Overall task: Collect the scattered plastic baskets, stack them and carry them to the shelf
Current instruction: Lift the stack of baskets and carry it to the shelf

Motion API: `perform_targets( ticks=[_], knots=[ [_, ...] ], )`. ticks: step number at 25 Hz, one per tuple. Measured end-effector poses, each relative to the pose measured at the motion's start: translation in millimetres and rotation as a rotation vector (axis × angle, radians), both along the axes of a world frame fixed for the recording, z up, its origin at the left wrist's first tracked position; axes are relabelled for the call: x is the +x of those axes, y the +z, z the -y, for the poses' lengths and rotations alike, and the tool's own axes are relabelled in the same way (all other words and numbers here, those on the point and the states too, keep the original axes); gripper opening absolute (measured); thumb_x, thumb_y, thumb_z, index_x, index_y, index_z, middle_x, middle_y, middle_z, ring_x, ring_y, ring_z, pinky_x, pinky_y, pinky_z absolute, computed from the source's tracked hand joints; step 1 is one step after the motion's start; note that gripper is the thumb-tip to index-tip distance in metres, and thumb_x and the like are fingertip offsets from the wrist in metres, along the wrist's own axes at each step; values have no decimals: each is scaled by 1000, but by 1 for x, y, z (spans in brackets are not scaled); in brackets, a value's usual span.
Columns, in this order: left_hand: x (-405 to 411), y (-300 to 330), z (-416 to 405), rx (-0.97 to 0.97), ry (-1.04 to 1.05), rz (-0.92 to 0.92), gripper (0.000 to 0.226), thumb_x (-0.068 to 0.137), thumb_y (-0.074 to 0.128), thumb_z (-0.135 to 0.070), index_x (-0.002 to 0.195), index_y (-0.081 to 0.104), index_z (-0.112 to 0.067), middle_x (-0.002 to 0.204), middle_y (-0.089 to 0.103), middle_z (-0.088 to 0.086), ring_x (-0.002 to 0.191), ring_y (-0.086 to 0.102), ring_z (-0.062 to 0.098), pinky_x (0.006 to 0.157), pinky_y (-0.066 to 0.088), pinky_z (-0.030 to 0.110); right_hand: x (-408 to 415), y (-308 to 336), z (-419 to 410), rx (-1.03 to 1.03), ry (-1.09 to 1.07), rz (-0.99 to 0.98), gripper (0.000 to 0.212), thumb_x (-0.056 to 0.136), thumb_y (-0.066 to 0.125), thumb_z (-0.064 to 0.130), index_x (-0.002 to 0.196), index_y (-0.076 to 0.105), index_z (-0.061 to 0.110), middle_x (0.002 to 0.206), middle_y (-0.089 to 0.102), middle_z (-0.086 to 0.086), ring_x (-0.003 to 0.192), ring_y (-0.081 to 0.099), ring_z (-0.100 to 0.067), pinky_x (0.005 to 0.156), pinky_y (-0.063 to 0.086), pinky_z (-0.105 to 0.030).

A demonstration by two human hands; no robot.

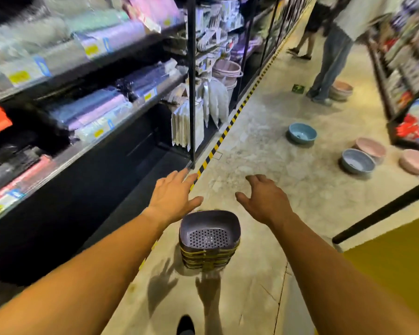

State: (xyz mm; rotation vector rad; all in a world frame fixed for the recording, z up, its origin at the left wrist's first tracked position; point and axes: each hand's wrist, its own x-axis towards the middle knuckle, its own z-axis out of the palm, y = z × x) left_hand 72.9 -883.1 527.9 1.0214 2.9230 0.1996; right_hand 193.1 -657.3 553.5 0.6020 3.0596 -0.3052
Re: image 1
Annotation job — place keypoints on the person's left hand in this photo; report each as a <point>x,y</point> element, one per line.
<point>171,202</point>

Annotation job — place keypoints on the person's right hand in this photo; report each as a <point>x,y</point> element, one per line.
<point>269,202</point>

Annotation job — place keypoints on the stack of mixed baskets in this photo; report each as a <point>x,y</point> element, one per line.
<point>209,223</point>

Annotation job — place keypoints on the black metal shelf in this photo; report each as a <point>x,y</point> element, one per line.
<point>90,205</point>

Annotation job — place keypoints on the person's right forearm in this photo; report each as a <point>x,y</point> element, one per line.
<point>335,282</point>

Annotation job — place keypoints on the person's left forearm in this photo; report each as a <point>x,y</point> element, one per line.
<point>73,286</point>

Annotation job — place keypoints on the black goods shelf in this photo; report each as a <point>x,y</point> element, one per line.
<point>387,94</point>

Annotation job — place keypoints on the blue plastic basin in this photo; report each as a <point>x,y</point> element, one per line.
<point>302,133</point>
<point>358,162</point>

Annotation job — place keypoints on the hanging white packets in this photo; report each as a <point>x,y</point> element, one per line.
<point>188,125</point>

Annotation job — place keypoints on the yellow white price label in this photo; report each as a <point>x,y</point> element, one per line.
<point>103,129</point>
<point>0,207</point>
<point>149,95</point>

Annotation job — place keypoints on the black metal bar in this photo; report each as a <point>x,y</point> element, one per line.
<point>380,212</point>

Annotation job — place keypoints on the pink plastic basin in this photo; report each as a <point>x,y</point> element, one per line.
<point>370,147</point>
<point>417,162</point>

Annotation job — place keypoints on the blue purple wrapped bundle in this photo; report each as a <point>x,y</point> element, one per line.
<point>90,109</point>
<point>146,78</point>

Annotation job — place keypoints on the black left shoe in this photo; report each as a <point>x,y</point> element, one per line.
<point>185,326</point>

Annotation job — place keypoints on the yellow white display stand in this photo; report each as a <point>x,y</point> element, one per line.
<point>398,275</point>

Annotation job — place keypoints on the black red flat packs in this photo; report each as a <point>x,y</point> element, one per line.
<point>17,177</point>

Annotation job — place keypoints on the red blue detergent packets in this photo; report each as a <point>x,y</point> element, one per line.
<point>415,129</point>

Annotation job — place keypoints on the row of wrapped pastel rolls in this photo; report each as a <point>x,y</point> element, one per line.
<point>90,27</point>

